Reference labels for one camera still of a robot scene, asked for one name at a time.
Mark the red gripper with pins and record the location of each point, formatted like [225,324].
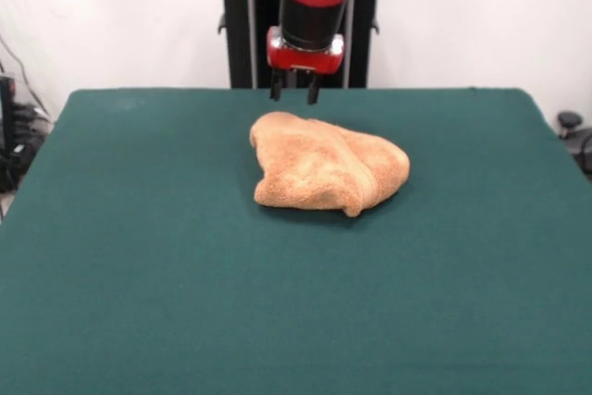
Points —
[305,59]

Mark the orange terry towel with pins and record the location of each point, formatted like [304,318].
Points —
[314,168]

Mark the dark green table cloth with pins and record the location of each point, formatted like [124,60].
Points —
[139,275]

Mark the black office chair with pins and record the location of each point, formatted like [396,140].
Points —
[575,136]

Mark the black computer case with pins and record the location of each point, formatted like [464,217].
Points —
[7,108]

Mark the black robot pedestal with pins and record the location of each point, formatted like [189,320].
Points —
[240,43]

